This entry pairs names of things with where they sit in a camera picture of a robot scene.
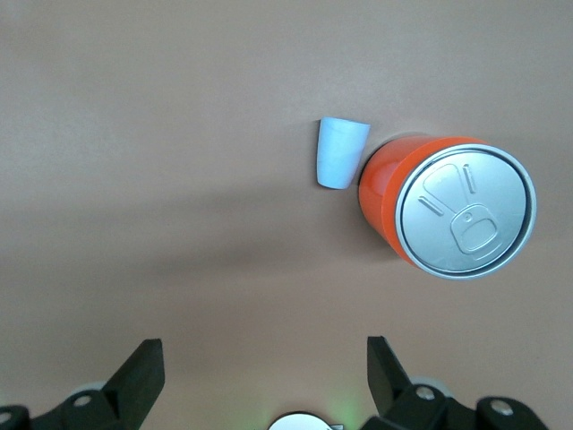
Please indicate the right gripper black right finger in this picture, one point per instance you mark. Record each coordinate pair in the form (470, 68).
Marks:
(389, 389)

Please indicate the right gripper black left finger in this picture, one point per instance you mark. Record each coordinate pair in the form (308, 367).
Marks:
(130, 385)

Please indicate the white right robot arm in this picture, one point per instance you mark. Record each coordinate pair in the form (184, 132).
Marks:
(297, 423)

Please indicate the large orange can silver lid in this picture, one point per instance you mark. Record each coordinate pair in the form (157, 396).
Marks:
(465, 219)

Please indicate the light blue plastic cup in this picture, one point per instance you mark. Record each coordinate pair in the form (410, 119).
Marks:
(338, 152)

